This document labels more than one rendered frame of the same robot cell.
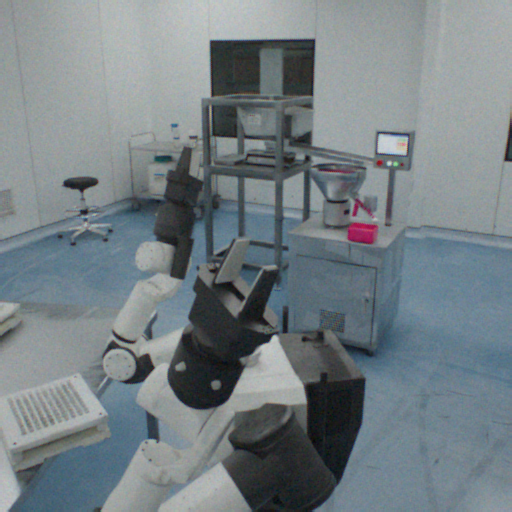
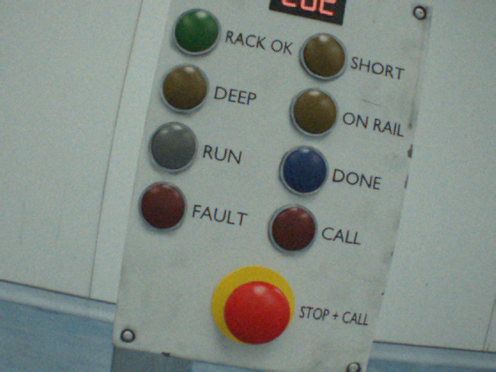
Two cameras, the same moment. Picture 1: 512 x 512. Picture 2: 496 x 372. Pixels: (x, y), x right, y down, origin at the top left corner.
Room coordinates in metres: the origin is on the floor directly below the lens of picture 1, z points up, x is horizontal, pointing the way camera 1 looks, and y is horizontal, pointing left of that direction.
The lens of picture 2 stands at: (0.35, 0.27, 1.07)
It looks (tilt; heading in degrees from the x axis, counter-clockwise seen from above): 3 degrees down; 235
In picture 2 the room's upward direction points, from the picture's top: 10 degrees clockwise
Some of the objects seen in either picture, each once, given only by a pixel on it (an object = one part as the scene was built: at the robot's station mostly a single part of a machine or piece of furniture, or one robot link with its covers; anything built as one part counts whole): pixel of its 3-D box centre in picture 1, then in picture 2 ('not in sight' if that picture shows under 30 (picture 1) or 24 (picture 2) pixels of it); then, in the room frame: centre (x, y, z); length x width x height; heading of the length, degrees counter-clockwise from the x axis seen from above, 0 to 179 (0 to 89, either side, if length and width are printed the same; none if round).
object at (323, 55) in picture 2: not in sight; (324, 56); (0.05, -0.10, 1.13); 0.03 x 0.01 x 0.03; 152
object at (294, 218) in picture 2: not in sight; (293, 228); (0.05, -0.10, 1.02); 0.03 x 0.01 x 0.03; 152
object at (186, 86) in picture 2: not in sight; (184, 88); (0.12, -0.13, 1.09); 0.03 x 0.01 x 0.03; 152
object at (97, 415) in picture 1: (48, 410); not in sight; (1.24, 0.55, 0.93); 0.25 x 0.24 x 0.02; 124
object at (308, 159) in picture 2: not in sight; (305, 170); (0.05, -0.10, 1.06); 0.03 x 0.01 x 0.03; 152
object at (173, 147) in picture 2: not in sight; (173, 146); (0.12, -0.13, 1.06); 0.03 x 0.01 x 0.03; 152
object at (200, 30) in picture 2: not in sight; (196, 31); (0.12, -0.13, 1.13); 0.03 x 0.01 x 0.03; 152
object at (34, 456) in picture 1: (50, 425); not in sight; (1.24, 0.55, 0.88); 0.24 x 0.24 x 0.02; 34
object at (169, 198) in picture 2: not in sight; (162, 206); (0.12, -0.13, 1.02); 0.03 x 0.01 x 0.03; 152
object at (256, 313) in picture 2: not in sight; (254, 308); (0.07, -0.10, 0.97); 0.04 x 0.04 x 0.04; 62
